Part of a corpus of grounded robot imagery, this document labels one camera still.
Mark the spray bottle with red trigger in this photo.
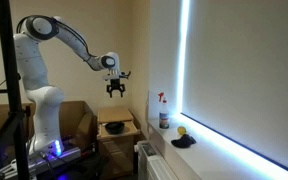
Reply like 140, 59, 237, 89
157, 92, 171, 130

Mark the light wooden nightstand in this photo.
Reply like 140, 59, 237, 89
96, 106, 142, 178

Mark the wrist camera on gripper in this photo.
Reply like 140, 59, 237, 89
118, 70, 132, 80

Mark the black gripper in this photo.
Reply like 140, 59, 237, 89
106, 78, 126, 99

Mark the black camera stand pole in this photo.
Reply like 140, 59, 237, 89
0, 0, 31, 180

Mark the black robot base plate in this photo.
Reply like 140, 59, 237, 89
0, 145, 84, 180

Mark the printed leaflet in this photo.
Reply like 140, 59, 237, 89
141, 142, 159, 158

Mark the red handled clamp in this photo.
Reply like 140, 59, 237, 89
79, 142, 98, 157

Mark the grey window roller blind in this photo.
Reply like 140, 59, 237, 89
180, 0, 288, 178

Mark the brown leather sofa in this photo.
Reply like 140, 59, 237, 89
0, 100, 99, 158

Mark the black bowl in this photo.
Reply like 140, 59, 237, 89
104, 121, 126, 135

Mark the white radiator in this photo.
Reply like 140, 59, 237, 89
134, 139, 180, 180

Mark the yellow ball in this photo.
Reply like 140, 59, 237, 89
177, 125, 188, 136

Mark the dark blue cloth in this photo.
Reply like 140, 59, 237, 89
170, 133, 197, 149

